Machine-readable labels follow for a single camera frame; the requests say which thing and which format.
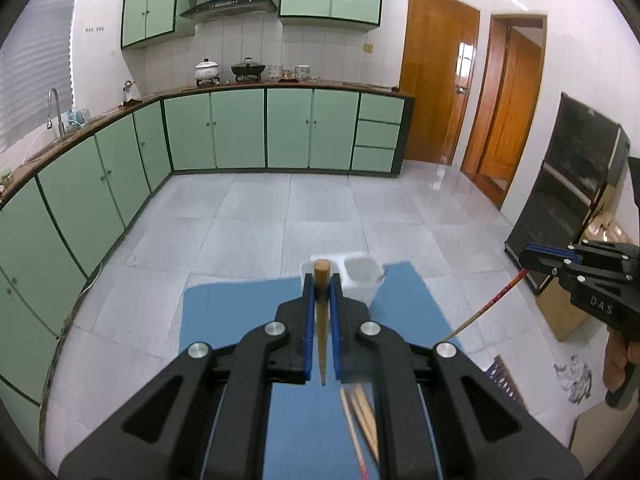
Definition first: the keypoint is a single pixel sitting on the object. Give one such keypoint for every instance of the cardboard box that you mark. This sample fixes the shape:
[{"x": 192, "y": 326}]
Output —
[{"x": 565, "y": 312}]

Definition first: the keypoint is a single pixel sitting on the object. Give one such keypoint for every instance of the steel kettle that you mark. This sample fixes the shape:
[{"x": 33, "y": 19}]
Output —
[{"x": 129, "y": 90}]

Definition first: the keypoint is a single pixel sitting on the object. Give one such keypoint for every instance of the blue mat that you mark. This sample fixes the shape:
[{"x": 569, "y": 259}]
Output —
[{"x": 225, "y": 320}]

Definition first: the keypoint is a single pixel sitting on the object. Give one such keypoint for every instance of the white two-compartment utensil holder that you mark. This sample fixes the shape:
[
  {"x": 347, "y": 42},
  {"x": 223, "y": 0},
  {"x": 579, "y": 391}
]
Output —
[{"x": 360, "y": 292}]

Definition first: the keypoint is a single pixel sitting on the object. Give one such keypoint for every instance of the red patterned chopstick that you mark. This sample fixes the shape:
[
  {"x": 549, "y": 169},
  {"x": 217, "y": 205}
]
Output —
[
  {"x": 361, "y": 465},
  {"x": 487, "y": 305}
]

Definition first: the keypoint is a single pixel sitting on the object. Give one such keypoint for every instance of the tan wooden board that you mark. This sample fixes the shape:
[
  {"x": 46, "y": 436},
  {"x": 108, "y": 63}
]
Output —
[{"x": 600, "y": 435}]

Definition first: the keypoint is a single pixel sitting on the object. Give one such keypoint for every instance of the light wooden chopstick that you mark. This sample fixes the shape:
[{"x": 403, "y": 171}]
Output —
[
  {"x": 322, "y": 300},
  {"x": 365, "y": 425},
  {"x": 367, "y": 407}
]

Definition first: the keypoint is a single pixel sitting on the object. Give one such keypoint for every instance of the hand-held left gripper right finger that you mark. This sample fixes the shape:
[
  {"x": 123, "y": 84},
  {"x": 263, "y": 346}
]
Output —
[{"x": 336, "y": 330}]

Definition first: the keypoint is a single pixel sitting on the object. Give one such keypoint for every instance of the steel kitchen faucet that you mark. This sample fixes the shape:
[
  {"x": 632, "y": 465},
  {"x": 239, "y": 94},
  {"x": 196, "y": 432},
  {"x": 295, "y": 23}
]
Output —
[{"x": 55, "y": 105}]

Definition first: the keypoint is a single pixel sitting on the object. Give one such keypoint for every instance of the clear glass jar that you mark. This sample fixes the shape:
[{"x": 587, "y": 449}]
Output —
[{"x": 275, "y": 71}]

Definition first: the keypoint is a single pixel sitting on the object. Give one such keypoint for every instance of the grey window blinds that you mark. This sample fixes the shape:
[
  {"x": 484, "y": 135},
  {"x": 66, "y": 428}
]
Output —
[{"x": 35, "y": 70}]

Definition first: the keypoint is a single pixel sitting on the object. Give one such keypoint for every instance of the clear plastic bottle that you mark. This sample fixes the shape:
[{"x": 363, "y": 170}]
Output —
[{"x": 77, "y": 117}]

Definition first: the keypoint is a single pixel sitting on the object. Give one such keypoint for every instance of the black wok with lid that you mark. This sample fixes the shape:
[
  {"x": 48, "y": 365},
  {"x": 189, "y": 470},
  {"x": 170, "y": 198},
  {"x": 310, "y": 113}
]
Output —
[{"x": 246, "y": 68}]

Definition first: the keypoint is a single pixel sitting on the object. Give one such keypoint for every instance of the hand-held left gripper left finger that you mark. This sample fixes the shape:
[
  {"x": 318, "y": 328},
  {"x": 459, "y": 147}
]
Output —
[{"x": 310, "y": 330}]

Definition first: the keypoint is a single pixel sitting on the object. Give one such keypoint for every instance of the black glass-door cabinet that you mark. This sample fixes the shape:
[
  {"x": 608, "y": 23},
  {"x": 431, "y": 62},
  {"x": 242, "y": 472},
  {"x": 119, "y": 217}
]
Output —
[{"x": 555, "y": 200}]

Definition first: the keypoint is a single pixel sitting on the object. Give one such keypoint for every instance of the brown wooden door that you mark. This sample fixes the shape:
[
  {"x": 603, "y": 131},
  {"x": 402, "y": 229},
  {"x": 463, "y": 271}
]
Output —
[
  {"x": 435, "y": 80},
  {"x": 510, "y": 110}
]

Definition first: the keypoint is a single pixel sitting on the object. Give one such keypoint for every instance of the person's right hand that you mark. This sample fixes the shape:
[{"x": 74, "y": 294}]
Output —
[{"x": 620, "y": 365}]

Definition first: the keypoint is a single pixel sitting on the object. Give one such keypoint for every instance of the crumpled black white bag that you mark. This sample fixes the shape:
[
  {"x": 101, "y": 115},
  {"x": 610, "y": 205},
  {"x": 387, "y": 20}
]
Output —
[{"x": 575, "y": 380}]

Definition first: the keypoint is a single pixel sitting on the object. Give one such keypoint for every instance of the purple dotted cushion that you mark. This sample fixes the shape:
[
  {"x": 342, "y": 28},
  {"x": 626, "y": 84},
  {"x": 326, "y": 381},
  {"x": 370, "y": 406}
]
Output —
[{"x": 505, "y": 382}]

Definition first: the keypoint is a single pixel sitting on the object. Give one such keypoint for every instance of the green base kitchen cabinets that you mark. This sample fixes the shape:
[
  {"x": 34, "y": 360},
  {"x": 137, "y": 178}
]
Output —
[{"x": 235, "y": 130}]

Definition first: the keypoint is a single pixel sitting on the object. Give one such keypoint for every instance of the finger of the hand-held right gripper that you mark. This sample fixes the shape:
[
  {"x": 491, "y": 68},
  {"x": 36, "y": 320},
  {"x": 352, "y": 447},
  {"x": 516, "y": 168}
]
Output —
[
  {"x": 555, "y": 254},
  {"x": 542, "y": 264}
]

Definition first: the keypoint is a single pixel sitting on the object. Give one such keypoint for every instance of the white cooking pot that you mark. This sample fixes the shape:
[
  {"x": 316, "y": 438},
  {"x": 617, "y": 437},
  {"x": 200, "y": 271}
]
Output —
[{"x": 207, "y": 71}]

